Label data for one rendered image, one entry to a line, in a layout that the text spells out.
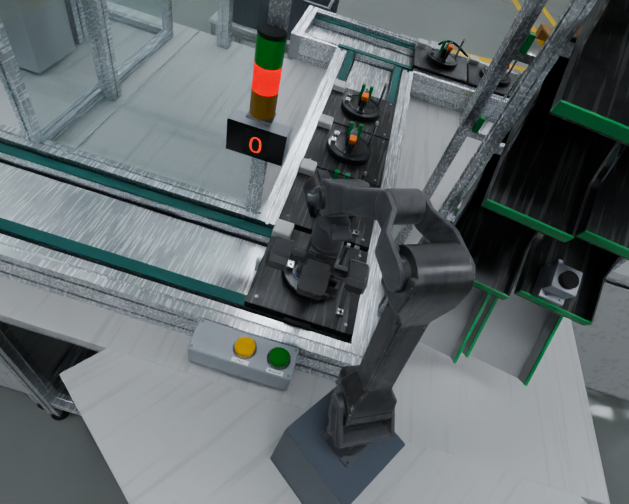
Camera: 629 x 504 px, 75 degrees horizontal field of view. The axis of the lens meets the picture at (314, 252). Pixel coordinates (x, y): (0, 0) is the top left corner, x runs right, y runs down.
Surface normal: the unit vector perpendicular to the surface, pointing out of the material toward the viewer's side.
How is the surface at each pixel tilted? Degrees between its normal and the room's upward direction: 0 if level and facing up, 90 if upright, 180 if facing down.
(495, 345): 45
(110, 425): 0
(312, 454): 0
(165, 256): 0
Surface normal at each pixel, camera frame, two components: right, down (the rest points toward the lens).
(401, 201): 0.28, -0.17
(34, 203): 0.21, -0.61
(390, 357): 0.24, 0.68
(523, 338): -0.13, 0.04
